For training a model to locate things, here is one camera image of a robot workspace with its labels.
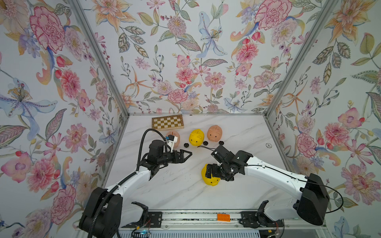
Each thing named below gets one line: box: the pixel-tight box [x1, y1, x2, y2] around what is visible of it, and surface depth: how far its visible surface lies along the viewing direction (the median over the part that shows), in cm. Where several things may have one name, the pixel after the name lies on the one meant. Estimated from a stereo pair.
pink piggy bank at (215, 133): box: [206, 124, 223, 143], surface depth 100 cm
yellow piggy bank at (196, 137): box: [188, 128, 205, 147], surface depth 98 cm
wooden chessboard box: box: [151, 114, 185, 131], surface depth 115 cm
